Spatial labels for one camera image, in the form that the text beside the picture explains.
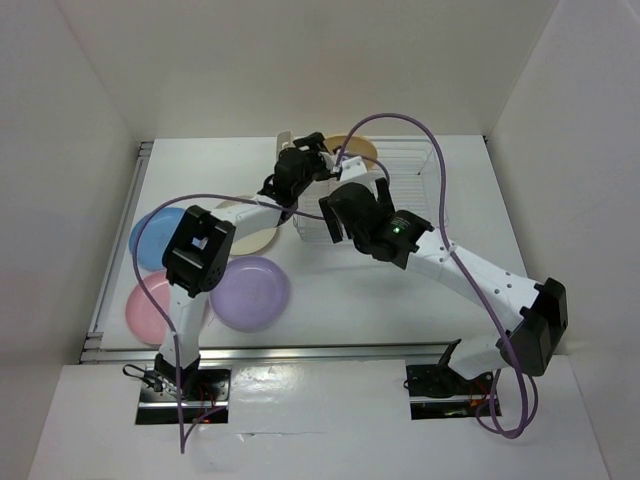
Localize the orange plate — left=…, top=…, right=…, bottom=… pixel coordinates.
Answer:
left=324, top=134, right=378, bottom=170

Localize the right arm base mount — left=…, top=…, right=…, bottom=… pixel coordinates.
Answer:
left=403, top=364, right=494, bottom=420

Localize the blue plate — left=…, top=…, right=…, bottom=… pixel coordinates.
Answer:
left=137, top=207, right=184, bottom=272

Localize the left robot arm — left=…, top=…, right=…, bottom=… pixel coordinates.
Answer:
left=154, top=132, right=332, bottom=399

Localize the purple plate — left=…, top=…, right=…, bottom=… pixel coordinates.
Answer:
left=209, top=256, right=290, bottom=332

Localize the cream cutlery holder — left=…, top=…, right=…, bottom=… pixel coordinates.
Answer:
left=276, top=130, right=294, bottom=159

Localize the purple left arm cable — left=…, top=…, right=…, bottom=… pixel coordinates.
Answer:
left=133, top=192, right=326, bottom=455

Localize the cream plate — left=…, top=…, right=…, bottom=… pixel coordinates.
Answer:
left=214, top=195, right=281, bottom=257

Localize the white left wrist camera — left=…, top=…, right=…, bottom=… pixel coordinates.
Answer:
left=331, top=155, right=369, bottom=184

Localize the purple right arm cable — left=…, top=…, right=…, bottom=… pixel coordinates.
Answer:
left=335, top=113, right=541, bottom=440

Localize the white wire dish rack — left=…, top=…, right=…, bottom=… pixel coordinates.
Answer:
left=293, top=137, right=441, bottom=244

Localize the pink plate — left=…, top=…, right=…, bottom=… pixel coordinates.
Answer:
left=125, top=271, right=170, bottom=346

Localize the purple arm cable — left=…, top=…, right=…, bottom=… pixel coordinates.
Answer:
left=335, top=113, right=541, bottom=440
left=133, top=192, right=326, bottom=455

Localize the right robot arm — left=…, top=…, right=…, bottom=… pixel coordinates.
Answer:
left=319, top=179, right=568, bottom=393

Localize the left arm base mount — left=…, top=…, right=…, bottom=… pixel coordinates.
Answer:
left=122, top=364, right=231, bottom=426

